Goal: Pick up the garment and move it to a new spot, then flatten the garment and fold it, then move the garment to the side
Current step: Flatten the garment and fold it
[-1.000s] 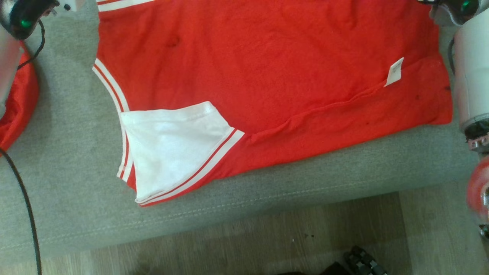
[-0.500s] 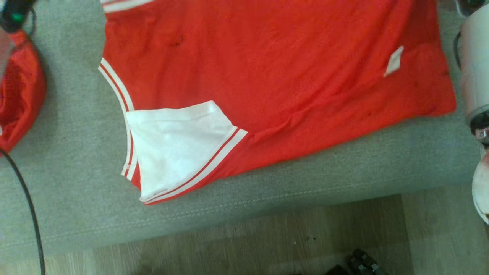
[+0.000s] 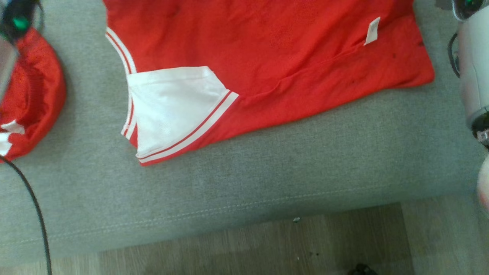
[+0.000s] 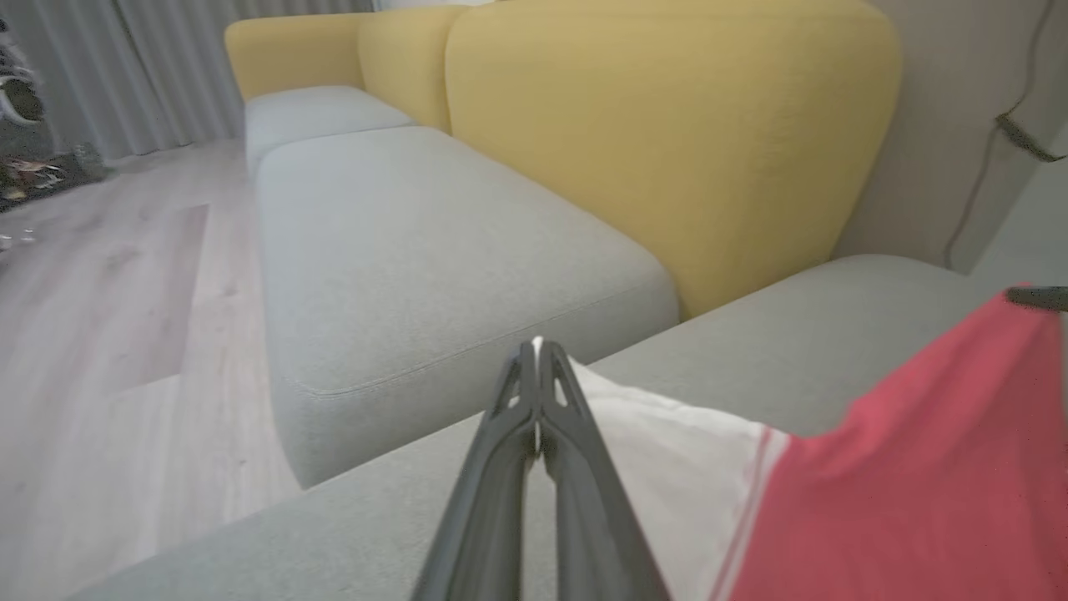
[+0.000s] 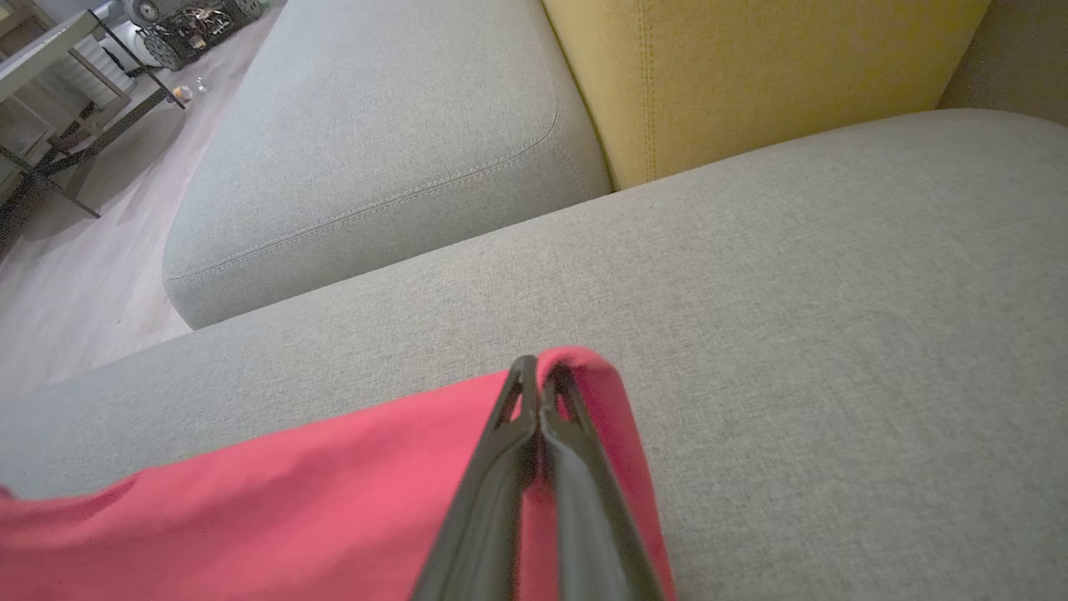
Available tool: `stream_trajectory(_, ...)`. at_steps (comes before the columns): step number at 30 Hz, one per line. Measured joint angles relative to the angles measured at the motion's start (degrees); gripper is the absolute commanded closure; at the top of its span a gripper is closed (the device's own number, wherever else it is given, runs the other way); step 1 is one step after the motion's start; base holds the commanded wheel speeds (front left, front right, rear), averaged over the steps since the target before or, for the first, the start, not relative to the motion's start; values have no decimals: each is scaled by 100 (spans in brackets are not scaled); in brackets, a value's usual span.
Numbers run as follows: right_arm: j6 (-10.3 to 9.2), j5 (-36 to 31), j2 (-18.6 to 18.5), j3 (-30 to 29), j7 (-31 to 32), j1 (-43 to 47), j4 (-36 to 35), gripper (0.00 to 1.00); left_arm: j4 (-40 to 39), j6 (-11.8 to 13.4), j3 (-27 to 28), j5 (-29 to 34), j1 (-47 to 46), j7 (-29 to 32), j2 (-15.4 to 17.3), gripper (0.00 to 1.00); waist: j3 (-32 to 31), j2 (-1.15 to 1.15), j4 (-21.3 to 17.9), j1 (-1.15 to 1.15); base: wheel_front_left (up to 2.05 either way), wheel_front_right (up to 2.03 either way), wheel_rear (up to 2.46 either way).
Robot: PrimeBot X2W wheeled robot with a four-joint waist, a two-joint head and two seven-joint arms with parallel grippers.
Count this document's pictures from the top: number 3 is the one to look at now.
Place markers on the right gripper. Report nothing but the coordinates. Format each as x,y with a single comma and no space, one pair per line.
471,5

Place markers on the grey sofa with yellow backrest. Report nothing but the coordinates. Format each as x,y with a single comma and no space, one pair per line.
267,183

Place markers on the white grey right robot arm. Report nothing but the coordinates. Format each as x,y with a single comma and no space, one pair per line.
475,68

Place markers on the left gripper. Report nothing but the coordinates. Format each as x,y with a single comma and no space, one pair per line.
19,17

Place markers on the red white sports jersey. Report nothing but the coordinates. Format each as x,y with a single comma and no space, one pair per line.
267,46

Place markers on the red white sports shorts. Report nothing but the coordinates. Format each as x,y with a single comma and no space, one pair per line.
34,88

